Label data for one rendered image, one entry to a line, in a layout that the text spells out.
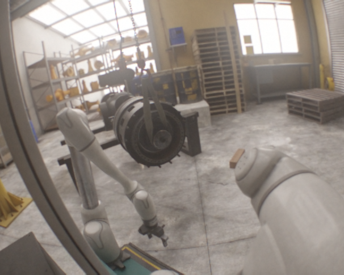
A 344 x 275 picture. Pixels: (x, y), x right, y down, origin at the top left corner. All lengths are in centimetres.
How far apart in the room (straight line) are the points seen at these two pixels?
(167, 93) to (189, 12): 282
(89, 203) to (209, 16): 588
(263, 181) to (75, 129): 69
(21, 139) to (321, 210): 49
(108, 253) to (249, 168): 89
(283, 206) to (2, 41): 53
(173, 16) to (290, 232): 610
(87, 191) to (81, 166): 15
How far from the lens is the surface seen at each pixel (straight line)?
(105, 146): 244
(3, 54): 42
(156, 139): 139
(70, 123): 81
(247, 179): 33
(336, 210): 26
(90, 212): 115
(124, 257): 118
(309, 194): 28
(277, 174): 32
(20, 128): 40
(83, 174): 105
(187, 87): 455
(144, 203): 102
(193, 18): 617
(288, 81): 705
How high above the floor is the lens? 133
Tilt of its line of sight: 20 degrees down
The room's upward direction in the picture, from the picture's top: 11 degrees counter-clockwise
